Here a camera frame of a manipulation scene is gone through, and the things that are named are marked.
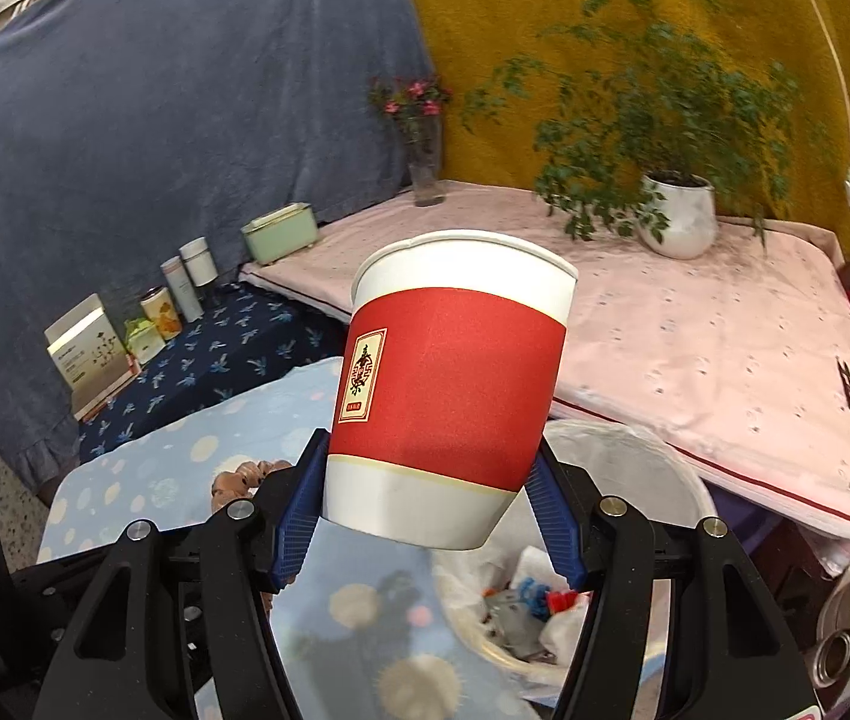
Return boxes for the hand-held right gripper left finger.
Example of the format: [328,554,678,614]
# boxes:
[33,427,330,720]

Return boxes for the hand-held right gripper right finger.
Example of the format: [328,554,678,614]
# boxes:
[522,439,808,720]

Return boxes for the white lined trash bin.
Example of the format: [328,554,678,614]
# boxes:
[431,420,718,702]

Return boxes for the red and white paper cup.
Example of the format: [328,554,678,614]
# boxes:
[322,229,579,552]

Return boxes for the blue and red plastic scrap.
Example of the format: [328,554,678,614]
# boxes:
[510,576,583,620]

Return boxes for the grey foil packet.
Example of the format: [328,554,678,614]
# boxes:
[480,589,546,661]

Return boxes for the light blue dotted tablecloth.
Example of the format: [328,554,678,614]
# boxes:
[35,356,568,720]

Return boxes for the navy leaf print cloth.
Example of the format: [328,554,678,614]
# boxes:
[78,281,351,462]

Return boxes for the open white carton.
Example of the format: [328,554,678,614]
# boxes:
[44,292,142,421]

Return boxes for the pink dotted cloth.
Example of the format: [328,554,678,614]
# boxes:
[237,178,850,560]

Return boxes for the green yellow packet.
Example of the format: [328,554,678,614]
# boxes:
[123,315,167,365]

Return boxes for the yellow printed canister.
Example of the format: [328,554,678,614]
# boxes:
[141,285,183,338]

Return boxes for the tall white bottle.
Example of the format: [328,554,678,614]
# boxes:
[161,256,205,322]

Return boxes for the white jar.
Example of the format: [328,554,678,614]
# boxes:
[179,237,217,287]

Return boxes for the mint green box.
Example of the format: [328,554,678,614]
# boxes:
[241,202,321,266]

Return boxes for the green plant in white pot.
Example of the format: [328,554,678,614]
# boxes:
[462,0,846,262]

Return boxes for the glass vase with pink flowers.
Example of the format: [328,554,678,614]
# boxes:
[368,75,454,208]

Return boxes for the blue grey blanket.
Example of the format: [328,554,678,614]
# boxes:
[0,0,437,488]

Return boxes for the mustard yellow cloth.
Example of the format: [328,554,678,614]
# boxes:
[391,0,850,271]

